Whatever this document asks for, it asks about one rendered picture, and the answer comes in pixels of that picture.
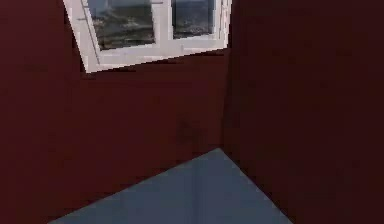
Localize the white framed window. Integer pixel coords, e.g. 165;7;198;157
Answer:
62;0;233;74

